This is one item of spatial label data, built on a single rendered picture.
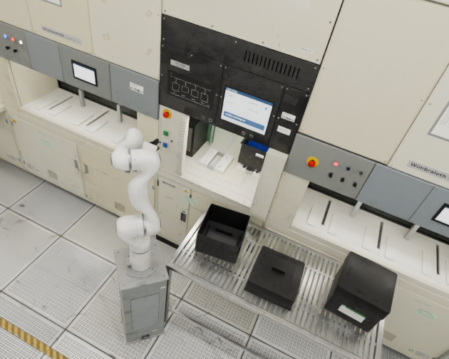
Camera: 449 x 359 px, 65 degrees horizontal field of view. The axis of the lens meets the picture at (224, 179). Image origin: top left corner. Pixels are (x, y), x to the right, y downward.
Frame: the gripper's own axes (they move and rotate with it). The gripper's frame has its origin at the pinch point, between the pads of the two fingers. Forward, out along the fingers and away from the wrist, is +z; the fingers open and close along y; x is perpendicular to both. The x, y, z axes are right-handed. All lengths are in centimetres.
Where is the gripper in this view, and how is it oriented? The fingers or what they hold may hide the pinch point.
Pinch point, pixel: (156, 142)
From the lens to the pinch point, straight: 231.6
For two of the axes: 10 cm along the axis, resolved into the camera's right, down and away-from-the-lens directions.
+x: 1.5, -7.3, -6.7
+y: 9.0, 3.8, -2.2
